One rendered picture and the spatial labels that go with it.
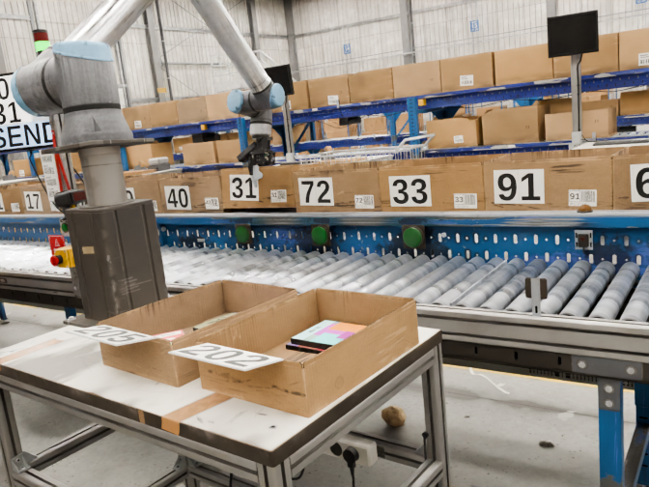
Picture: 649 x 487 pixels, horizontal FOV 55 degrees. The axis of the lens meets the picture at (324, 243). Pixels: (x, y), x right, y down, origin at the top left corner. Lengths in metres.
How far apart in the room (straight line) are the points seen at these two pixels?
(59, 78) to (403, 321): 1.10
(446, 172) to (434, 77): 4.97
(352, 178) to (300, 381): 1.37
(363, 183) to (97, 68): 1.03
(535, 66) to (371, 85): 1.86
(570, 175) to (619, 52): 4.58
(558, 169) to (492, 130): 4.59
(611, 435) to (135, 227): 1.30
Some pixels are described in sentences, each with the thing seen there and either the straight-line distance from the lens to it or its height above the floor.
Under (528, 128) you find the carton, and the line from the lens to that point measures 6.50.
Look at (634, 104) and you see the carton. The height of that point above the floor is 0.94.
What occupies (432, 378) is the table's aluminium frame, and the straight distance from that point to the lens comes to 1.46.
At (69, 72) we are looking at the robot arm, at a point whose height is 1.43.
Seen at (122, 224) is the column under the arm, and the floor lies 1.02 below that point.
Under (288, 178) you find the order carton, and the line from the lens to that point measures 2.51.
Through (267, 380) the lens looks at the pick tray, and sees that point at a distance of 1.14.
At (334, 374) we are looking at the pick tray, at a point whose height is 0.80.
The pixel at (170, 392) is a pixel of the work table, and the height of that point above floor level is 0.75.
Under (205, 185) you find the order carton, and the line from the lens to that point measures 2.81.
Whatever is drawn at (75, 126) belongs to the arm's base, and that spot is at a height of 1.30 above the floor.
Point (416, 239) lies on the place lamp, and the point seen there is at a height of 0.81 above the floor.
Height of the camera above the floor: 1.25
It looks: 11 degrees down
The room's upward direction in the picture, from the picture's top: 6 degrees counter-clockwise
